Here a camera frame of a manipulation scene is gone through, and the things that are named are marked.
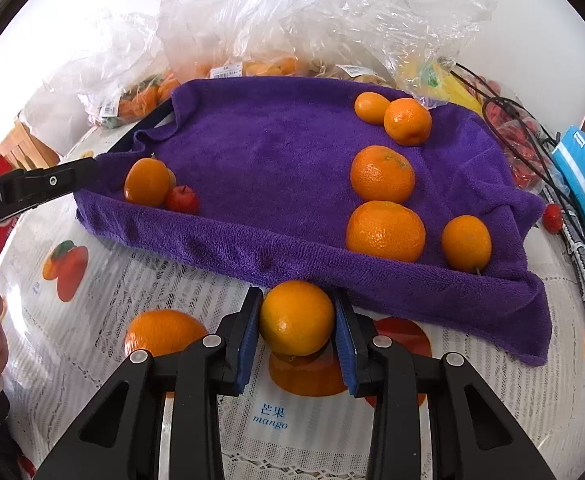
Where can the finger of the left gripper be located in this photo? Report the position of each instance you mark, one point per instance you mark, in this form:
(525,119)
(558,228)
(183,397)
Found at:
(21,190)

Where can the left clear plastic fruit bag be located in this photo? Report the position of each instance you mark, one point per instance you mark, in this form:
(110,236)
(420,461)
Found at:
(116,74)

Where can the black tray under towel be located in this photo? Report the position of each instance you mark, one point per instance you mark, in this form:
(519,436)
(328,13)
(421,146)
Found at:
(158,117)

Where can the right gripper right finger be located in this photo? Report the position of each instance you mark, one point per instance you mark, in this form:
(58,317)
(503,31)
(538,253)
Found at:
(472,434)

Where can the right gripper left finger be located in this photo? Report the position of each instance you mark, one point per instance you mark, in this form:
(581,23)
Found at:
(117,434)

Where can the orange with stem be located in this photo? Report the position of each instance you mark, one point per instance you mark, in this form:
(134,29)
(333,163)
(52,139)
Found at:
(162,332)

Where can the bag of red fruits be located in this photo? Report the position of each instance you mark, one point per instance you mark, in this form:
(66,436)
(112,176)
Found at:
(517,131)

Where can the fruit print tablecloth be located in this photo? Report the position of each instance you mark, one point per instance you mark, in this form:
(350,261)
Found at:
(70,297)

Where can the purple towel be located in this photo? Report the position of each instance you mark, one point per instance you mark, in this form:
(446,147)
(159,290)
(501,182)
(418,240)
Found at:
(270,158)

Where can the wooden chair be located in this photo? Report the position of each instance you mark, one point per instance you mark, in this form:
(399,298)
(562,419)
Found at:
(22,150)

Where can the small orange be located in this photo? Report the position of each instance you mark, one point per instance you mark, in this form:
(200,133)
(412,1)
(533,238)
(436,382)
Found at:
(296,319)
(147,183)
(467,244)
(370,107)

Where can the large clear plastic fruit bag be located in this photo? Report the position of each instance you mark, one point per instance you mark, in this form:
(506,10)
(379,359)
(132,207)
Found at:
(402,39)

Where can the small red fruit by cloth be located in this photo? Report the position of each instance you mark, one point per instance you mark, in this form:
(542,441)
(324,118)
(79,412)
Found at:
(552,218)

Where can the yellow snack package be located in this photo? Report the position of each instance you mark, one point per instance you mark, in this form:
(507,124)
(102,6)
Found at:
(432,85)

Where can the large orange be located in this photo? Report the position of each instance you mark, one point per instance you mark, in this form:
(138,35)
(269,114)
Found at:
(379,173)
(386,230)

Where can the small red apple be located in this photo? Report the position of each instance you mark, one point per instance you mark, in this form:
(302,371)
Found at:
(182,199)

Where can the white plastic bag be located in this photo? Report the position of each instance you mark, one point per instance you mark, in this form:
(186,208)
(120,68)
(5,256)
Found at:
(58,120)

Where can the small yellow-green fruit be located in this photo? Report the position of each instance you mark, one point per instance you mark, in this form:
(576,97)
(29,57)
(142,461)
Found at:
(172,178)

